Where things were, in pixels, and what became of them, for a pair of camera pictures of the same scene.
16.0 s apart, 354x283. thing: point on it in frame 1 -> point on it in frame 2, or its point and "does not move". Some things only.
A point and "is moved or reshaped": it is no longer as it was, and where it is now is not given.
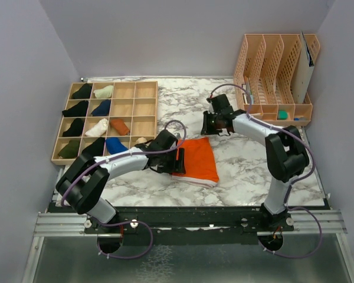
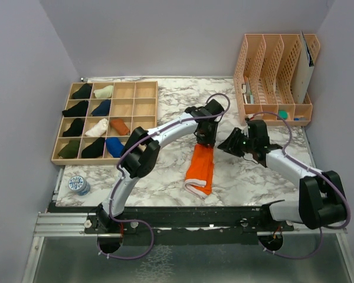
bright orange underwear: x=200 y=167 is moved or reshaped
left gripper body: x=169 y=163 -> x=208 y=136
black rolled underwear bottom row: x=95 y=149 does not move
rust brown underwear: x=120 y=125 does not move
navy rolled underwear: x=103 y=109 does not move
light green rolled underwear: x=106 y=92 does not move
